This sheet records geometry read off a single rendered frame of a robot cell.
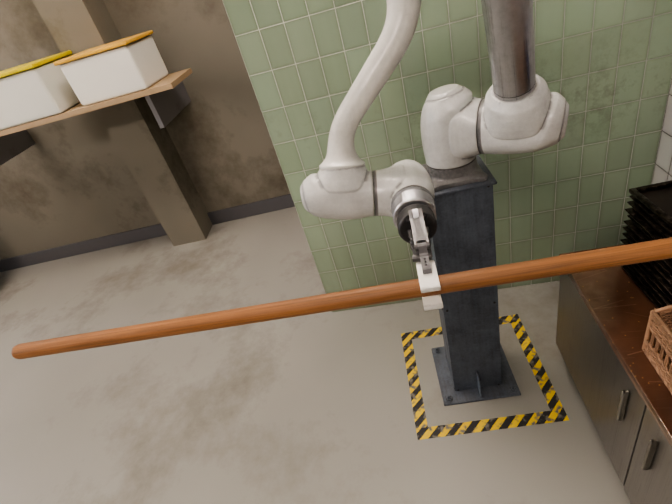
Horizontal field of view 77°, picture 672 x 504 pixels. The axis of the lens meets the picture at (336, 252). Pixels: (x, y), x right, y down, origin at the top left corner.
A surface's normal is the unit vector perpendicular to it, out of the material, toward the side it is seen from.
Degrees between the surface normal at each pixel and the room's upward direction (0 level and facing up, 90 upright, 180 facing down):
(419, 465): 0
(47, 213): 90
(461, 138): 88
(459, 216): 90
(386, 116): 90
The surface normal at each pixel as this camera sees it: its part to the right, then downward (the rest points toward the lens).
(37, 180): -0.01, 0.58
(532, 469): -0.25, -0.79
